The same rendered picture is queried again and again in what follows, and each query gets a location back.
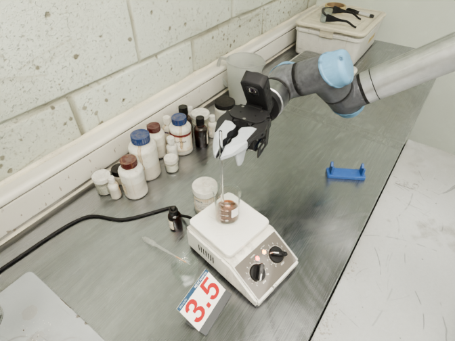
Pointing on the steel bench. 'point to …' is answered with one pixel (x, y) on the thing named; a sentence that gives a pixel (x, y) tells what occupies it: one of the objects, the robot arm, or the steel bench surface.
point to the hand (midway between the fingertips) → (221, 149)
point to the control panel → (272, 269)
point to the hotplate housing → (232, 276)
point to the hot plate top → (223, 245)
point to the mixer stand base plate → (40, 314)
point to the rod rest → (346, 172)
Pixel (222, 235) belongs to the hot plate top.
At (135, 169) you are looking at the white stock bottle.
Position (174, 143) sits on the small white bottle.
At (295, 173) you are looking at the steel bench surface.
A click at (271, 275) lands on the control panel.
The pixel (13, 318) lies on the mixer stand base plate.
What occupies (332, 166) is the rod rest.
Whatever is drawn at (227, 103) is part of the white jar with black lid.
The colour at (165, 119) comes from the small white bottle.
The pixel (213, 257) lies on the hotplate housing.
